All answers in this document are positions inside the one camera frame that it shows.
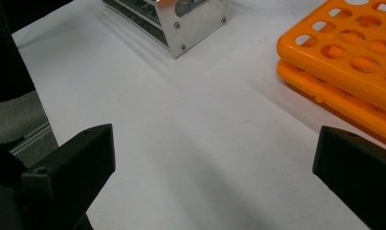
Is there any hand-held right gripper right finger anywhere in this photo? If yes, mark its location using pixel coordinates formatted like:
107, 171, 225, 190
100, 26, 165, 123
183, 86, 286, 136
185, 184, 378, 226
312, 125, 386, 230

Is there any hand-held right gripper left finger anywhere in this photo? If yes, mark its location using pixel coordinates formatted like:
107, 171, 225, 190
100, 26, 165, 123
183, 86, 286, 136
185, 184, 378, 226
20, 124, 116, 230

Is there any orange test tube rack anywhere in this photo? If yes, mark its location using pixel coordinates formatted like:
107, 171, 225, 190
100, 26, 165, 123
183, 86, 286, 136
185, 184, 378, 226
275, 0, 386, 147

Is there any metal test tube rack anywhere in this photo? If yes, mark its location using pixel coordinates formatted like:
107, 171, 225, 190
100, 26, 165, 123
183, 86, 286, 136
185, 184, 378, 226
102, 0, 232, 59

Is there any aluminium floor rail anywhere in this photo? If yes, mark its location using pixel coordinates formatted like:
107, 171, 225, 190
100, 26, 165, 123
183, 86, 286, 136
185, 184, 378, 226
8, 123, 55, 156

